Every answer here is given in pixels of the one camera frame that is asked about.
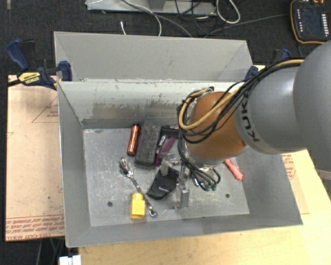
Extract clear plastic piece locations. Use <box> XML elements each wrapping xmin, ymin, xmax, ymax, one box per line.
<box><xmin>159</xmin><ymin>151</ymin><xmax>181</xmax><ymax>177</ymax></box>

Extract copper-coloured cylinder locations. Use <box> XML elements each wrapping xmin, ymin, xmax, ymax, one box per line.
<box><xmin>126</xmin><ymin>123</ymin><xmax>142</xmax><ymax>157</ymax></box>

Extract black bar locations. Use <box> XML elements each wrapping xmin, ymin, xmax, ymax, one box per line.
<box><xmin>159</xmin><ymin>125</ymin><xmax>180</xmax><ymax>136</ymax></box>

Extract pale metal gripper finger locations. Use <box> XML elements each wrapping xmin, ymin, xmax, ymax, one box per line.
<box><xmin>172</xmin><ymin>187</ymin><xmax>182</xmax><ymax>210</ymax></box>
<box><xmin>180</xmin><ymin>187</ymin><xmax>190</xmax><ymax>209</ymax></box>

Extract black cloth pouch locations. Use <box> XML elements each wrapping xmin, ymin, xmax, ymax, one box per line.
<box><xmin>146</xmin><ymin>167</ymin><xmax>180</xmax><ymax>200</ymax></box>

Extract silver metal spoon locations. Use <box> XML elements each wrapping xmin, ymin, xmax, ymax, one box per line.
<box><xmin>119</xmin><ymin>156</ymin><xmax>158</xmax><ymax>219</ymax></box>

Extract purple flat packet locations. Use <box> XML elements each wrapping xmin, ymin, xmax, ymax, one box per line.
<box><xmin>153</xmin><ymin>135</ymin><xmax>178</xmax><ymax>167</ymax></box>

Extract yellow toy block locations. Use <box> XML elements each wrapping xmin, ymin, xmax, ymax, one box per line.
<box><xmin>129</xmin><ymin>192</ymin><xmax>147</xmax><ymax>220</ymax></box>

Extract brown cardboard board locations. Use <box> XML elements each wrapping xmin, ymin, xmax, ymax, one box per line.
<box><xmin>4</xmin><ymin>74</ymin><xmax>66</xmax><ymax>242</ymax></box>

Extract dark grey sponge block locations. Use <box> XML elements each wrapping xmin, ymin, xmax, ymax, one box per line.
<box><xmin>134</xmin><ymin>120</ymin><xmax>162</xmax><ymax>167</ymax></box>

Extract grey metal bin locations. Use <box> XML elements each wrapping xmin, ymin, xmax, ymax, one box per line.
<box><xmin>54</xmin><ymin>31</ymin><xmax>304</xmax><ymax>248</ymax></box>

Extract pink-red marker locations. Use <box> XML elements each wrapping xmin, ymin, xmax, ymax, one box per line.
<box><xmin>224</xmin><ymin>158</ymin><xmax>244</xmax><ymax>181</ymax></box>

